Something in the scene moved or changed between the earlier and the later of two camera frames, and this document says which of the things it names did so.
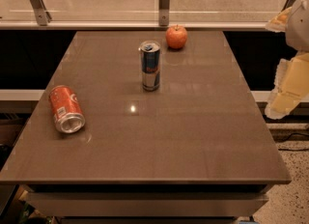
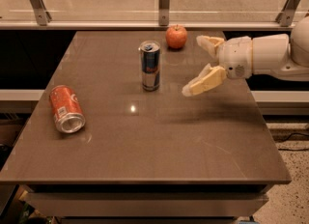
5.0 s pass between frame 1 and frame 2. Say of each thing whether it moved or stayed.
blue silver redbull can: stayed
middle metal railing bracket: stayed
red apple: stayed
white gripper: moved
